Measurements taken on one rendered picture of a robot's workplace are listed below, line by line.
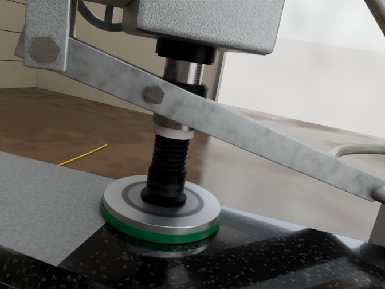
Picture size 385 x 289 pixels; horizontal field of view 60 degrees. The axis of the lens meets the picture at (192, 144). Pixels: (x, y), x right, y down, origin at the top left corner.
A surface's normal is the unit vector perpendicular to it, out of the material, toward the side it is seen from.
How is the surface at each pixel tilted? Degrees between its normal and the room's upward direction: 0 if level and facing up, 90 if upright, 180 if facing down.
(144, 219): 0
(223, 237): 0
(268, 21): 90
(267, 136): 90
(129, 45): 90
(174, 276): 0
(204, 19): 90
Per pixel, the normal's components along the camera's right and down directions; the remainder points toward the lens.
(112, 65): 0.27, 0.29
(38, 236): 0.17, -0.95
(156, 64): -0.33, 0.19
